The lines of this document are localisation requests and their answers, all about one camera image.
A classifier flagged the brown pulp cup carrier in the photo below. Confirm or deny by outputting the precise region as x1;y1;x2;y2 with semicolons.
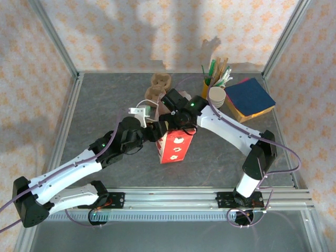
145;72;173;103

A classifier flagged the paper cup stack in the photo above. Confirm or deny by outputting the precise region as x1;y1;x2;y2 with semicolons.
207;86;227;110

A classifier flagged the yellow napkin box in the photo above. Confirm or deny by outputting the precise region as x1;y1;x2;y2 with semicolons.
227;101;274;124

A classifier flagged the aluminium frame post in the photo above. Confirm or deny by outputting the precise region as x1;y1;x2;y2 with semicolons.
27;0;81;79
261;0;313;77

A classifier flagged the white wrapped straw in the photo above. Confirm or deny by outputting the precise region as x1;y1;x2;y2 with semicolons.
216;75;234;89
216;67;232;86

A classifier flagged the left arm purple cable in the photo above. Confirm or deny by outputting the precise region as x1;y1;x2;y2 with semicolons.
0;110;124;235

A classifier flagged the wide aluminium base rail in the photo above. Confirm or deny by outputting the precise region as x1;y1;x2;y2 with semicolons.
28;187;315;212

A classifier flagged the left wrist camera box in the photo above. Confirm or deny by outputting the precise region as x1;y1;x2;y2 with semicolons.
128;105;159;128

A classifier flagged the grey slotted cable duct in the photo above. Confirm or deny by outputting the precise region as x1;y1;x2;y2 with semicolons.
39;211;265;222

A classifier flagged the wide green stirrer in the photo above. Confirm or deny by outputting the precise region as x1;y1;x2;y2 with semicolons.
208;59;218;82

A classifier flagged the yellow stirrer holder cup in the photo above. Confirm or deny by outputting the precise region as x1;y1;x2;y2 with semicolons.
201;79;214;100

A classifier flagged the blue napkin stack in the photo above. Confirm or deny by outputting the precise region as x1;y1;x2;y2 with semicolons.
224;77;277;118

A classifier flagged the aluminium frame rail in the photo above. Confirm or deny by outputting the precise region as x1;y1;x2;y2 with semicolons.
262;75;301;188
78;69;264;75
51;76;85;190

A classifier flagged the red white paper bag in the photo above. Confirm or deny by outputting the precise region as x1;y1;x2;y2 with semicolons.
136;90;195;164

